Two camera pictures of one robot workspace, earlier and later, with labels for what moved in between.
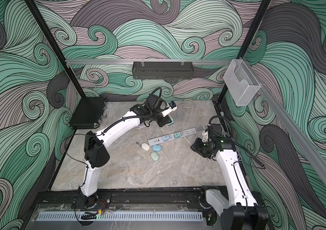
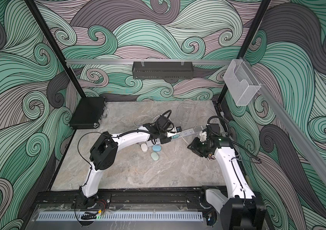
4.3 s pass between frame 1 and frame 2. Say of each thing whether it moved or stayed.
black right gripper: stayed
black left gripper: moved
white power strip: stayed
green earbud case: stayed
